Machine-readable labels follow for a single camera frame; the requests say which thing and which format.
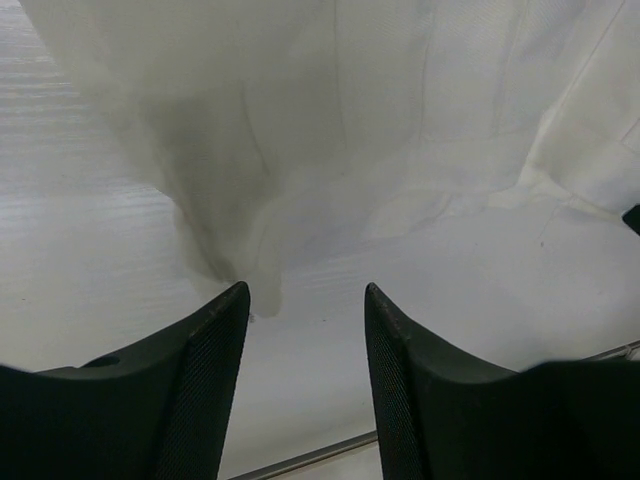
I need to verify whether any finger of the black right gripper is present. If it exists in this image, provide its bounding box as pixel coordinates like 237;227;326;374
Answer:
622;204;640;233

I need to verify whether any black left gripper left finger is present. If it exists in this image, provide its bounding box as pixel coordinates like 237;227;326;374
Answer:
1;282;250;479

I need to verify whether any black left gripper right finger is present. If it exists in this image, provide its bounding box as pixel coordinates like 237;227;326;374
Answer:
364;284;639;479

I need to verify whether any white skirt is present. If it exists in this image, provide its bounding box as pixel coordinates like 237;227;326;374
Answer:
23;1;639;317

